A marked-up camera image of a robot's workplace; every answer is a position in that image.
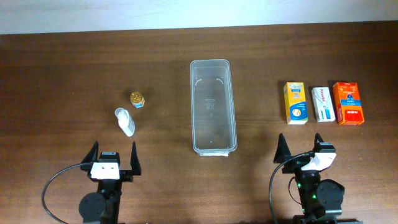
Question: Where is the clear plastic container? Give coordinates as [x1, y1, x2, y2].
[190, 59, 238, 157]

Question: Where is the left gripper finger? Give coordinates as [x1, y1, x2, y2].
[130, 141, 142, 175]
[82, 141, 99, 163]

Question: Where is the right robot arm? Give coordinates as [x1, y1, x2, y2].
[268, 133, 360, 224]

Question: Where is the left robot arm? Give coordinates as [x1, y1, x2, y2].
[78, 142, 142, 223]

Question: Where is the white spray bottle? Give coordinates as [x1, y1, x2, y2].
[114, 108, 136, 137]

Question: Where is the white Panadol box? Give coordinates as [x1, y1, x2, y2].
[312, 87, 336, 122]

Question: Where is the small gold-lid jar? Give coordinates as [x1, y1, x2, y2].
[130, 91, 145, 108]

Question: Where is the yellow Woods medicine box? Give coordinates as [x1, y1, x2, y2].
[284, 82, 308, 125]

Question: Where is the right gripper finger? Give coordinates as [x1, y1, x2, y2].
[273, 133, 292, 164]
[313, 133, 324, 151]

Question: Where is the orange medicine box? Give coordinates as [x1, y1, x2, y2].
[333, 82, 364, 125]

